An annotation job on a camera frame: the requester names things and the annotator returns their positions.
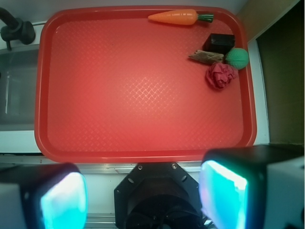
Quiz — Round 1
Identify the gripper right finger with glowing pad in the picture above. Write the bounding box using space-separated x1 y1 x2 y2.
199 144 305 229

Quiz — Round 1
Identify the grey toy faucet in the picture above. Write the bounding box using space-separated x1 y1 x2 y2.
0 7 36 51

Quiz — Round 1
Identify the crumpled red cloth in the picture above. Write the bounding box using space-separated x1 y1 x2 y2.
205 62 239 90

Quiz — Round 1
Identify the brown wood piece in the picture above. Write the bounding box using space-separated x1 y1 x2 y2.
188 50 224 65

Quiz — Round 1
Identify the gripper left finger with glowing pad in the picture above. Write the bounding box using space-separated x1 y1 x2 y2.
0 163 88 229

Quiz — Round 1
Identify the black box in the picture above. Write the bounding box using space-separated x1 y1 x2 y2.
203 33 235 55

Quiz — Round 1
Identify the brown cardboard panel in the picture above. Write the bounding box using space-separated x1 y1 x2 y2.
237 0 305 145

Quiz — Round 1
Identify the red plastic tray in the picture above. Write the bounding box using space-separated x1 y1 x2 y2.
34 6 256 163

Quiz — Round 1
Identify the metal rail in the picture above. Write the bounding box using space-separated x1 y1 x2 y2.
0 154 201 174

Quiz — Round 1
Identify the orange toy carrot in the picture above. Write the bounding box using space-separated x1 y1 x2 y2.
148 9 214 25

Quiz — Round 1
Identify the green ball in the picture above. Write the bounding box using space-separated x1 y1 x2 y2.
225 48 249 70

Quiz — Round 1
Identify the grey toy sink basin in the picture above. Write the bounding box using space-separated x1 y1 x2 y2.
0 45 39 131

